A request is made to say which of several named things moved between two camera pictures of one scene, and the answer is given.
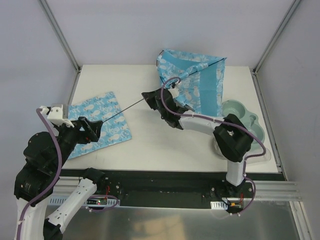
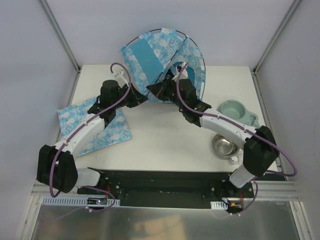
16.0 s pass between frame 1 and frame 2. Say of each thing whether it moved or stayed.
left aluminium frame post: stayed
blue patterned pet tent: moved
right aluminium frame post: stayed
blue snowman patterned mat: stayed
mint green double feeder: stayed
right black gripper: moved
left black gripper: moved
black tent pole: moved
